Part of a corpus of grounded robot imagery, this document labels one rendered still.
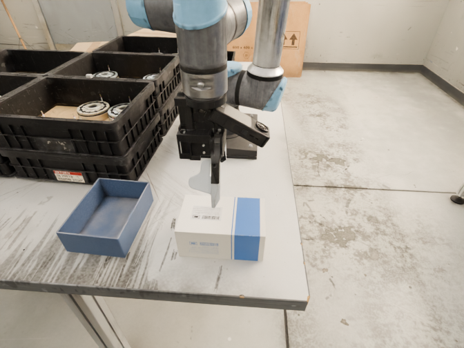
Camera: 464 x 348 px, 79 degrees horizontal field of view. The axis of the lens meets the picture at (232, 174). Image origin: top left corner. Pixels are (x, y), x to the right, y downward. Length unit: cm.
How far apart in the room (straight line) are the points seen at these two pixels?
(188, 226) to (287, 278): 25
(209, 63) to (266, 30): 46
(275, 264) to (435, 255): 132
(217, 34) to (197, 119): 15
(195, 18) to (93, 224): 60
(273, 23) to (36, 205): 84
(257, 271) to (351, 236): 115
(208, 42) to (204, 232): 38
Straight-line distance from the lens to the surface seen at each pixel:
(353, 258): 168
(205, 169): 52
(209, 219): 65
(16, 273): 83
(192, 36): 44
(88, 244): 75
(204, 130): 51
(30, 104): 115
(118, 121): 79
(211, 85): 46
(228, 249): 67
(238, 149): 97
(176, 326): 140
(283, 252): 72
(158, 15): 58
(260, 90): 92
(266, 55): 90
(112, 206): 87
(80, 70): 136
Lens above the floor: 127
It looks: 38 degrees down
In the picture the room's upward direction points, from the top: straight up
